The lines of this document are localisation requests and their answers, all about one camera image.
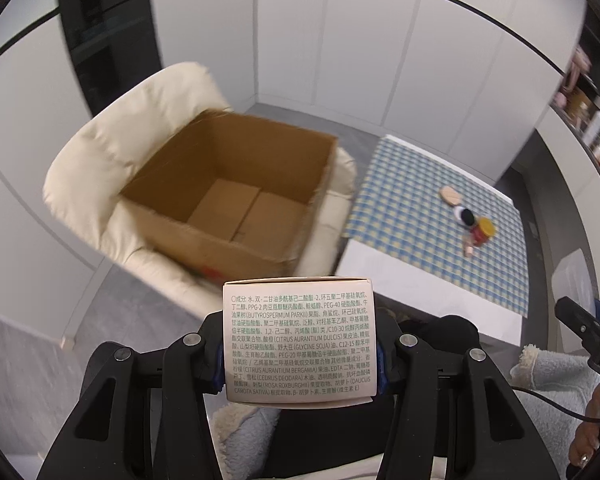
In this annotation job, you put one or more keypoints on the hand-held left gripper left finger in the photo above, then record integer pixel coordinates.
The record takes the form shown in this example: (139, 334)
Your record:
(212, 355)

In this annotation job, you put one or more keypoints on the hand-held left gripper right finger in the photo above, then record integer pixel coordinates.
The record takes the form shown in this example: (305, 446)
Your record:
(387, 360)

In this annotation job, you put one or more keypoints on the white printed cosmetic carton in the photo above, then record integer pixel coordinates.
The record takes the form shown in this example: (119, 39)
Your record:
(300, 340)

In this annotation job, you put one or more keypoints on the brown cardboard box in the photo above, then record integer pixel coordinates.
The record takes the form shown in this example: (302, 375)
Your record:
(205, 255)

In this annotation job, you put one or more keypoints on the red jar yellow lid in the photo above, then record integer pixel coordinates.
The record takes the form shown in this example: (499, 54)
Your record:
(481, 234)

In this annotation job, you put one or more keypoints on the round black white compact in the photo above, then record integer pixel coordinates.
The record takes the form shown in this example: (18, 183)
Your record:
(465, 217)

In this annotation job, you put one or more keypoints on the beige powder puff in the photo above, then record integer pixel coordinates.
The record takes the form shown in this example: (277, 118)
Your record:
(450, 196)

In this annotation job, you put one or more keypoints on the person's right hand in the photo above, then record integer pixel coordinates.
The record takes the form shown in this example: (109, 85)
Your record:
(590, 435)

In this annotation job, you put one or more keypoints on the blue yellow checked tablecloth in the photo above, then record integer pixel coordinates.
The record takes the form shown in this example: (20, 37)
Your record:
(405, 210)

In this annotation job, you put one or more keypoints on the white spray bottle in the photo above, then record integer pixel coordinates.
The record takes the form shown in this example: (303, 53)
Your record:
(594, 127)

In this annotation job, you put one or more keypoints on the brown shelf carton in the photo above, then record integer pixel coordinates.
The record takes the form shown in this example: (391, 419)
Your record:
(580, 105)

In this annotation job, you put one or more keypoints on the cream padded armchair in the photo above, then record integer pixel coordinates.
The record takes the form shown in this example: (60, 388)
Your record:
(130, 120)

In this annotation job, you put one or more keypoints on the pink plush toy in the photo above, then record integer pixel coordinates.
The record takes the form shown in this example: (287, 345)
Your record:
(579, 60)

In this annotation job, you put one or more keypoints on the white built-in wardrobe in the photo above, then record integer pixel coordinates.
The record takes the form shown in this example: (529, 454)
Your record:
(330, 35)

